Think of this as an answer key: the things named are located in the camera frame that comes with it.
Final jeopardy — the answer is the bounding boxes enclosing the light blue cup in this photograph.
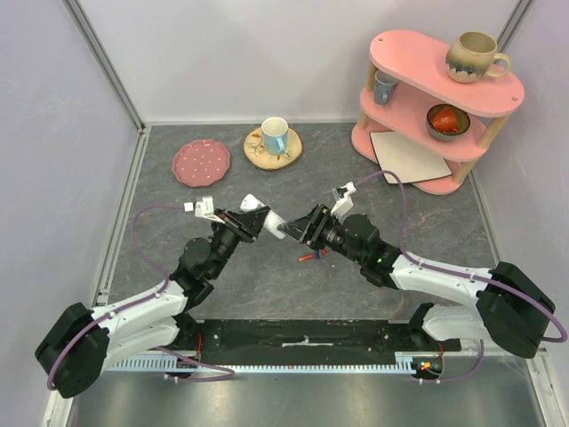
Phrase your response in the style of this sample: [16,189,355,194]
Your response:
[261,117,289,156]

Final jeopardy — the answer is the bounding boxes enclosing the orange red cup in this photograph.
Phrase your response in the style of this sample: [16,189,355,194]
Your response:
[430,106,459,133]

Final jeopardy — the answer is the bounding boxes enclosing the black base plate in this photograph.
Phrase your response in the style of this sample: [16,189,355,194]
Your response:
[167,319,461,367]

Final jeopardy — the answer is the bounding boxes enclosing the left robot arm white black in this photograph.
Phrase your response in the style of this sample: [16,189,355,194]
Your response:
[35,197,270,399]

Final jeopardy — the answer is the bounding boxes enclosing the white remote control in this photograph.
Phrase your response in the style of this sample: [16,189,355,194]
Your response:
[240,194,286,240]

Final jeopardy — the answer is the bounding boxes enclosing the white square mat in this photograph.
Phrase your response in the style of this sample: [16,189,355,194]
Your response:
[370,132,452,183]

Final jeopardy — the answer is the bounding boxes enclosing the beige ceramic mug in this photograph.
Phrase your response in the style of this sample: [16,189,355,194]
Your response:
[445,31,511,84]

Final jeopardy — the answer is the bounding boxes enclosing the patterned dark bowl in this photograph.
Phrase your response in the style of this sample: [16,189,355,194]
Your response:
[426,104,471,141]

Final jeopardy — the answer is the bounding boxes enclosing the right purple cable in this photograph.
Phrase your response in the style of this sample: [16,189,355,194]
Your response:
[353,171,569,384]

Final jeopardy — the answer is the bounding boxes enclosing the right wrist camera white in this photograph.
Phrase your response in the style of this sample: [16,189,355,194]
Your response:
[331,181,357,220]

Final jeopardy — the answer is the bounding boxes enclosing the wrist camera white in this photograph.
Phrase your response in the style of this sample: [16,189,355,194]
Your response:
[182,196,225,223]
[331,181,357,220]

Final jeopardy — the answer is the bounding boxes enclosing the orange red battery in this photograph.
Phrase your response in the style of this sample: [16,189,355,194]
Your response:
[298,254,314,262]

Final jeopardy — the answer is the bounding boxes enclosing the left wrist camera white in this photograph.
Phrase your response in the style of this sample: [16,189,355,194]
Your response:
[182,196,225,223]

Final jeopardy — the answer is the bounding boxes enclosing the beige leaf saucer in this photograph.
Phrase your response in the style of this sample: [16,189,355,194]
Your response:
[243,127,303,171]

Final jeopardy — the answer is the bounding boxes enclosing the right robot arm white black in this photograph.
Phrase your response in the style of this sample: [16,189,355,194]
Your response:
[275,205,555,359]

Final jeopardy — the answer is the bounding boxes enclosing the pink dotted plate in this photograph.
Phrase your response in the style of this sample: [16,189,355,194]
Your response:
[172,139,231,188]

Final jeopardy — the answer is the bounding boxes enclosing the grey blue mug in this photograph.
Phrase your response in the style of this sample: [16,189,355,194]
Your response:
[373,70,399,105]

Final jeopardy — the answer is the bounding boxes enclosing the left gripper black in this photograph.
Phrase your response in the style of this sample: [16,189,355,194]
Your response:
[210,205,270,278]

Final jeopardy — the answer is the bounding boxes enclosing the pink three-tier shelf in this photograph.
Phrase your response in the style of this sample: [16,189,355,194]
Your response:
[351,29,525,196]

